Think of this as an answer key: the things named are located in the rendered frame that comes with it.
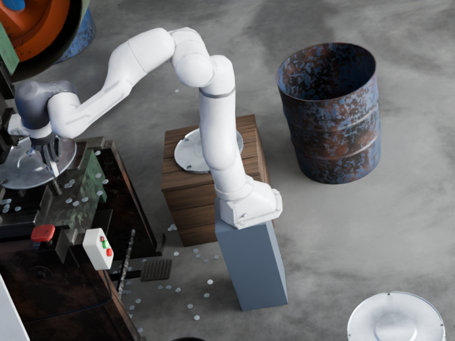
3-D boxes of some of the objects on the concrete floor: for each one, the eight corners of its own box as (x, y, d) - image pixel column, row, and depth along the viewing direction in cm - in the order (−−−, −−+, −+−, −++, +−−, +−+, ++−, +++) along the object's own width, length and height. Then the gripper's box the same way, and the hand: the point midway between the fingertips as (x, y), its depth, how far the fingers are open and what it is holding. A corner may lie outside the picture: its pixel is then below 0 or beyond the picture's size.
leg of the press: (166, 237, 318) (96, 69, 260) (162, 257, 310) (89, 88, 252) (-24, 257, 337) (-128, 105, 278) (-32, 277, 328) (-141, 123, 270)
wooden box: (269, 172, 334) (254, 113, 312) (275, 231, 306) (258, 171, 283) (185, 187, 339) (164, 130, 317) (183, 247, 311) (160, 189, 288)
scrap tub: (381, 121, 343) (372, 35, 312) (390, 181, 312) (380, 93, 281) (294, 132, 352) (276, 50, 321) (294, 193, 321) (274, 107, 290)
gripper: (29, 147, 215) (45, 191, 234) (64, 123, 220) (77, 168, 240) (14, 133, 218) (31, 178, 237) (49, 110, 223) (63, 155, 243)
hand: (52, 167), depth 236 cm, fingers closed
